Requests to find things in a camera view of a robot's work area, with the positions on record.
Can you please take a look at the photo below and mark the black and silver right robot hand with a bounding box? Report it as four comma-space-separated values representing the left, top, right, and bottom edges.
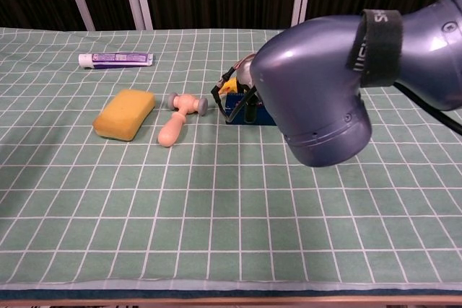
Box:
234, 53, 261, 124

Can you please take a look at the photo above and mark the yellow rubber chicken toy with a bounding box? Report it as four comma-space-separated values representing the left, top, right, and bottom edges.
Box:
220, 76, 241, 94

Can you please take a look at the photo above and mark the white purple toothpaste tube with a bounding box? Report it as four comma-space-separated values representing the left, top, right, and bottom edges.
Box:
78, 51, 154, 69

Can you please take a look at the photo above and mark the toy wooden hammer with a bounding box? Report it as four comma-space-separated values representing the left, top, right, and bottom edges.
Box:
157, 92, 209, 149

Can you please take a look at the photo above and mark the black velcro strap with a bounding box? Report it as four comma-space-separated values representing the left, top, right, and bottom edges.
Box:
344, 8, 404, 88

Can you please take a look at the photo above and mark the green checkered tablecloth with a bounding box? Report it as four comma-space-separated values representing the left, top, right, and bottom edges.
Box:
0, 26, 462, 291

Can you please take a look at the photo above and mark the yellow sponge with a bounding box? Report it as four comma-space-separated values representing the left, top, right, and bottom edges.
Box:
92, 88, 157, 142

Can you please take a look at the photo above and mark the blue folding glasses case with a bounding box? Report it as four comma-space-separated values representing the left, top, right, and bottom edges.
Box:
224, 92, 277, 127

